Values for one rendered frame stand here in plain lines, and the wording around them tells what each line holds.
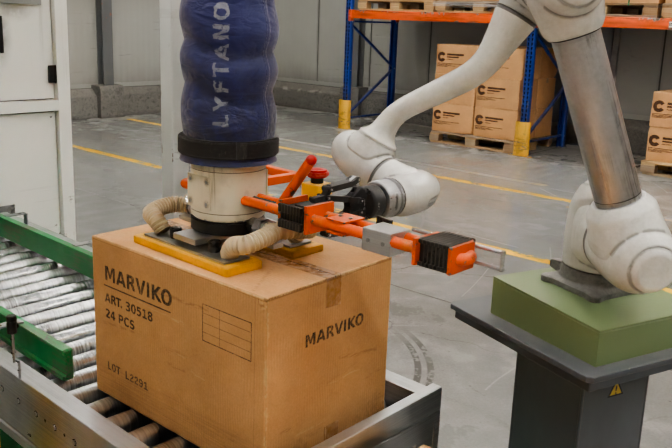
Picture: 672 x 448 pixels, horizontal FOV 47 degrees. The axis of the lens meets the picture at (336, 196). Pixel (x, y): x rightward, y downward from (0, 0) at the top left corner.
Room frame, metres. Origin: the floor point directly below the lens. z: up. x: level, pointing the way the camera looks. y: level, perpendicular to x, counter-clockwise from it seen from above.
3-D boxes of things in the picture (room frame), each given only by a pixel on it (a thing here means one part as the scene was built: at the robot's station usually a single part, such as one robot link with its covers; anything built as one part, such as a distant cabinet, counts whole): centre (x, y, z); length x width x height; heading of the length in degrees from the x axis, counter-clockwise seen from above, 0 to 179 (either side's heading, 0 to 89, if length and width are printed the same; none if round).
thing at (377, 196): (1.68, -0.06, 1.08); 0.09 x 0.07 x 0.08; 138
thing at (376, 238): (1.43, -0.10, 1.07); 0.07 x 0.07 x 0.04; 48
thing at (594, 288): (1.88, -0.64, 0.87); 0.22 x 0.18 x 0.06; 32
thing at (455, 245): (1.33, -0.19, 1.08); 0.08 x 0.07 x 0.05; 48
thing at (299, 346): (1.75, 0.22, 0.75); 0.60 x 0.40 x 0.40; 50
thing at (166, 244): (1.67, 0.31, 0.97); 0.34 x 0.10 x 0.05; 48
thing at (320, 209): (1.57, 0.06, 1.08); 0.10 x 0.08 x 0.06; 138
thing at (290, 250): (1.81, 0.18, 0.97); 0.34 x 0.10 x 0.05; 48
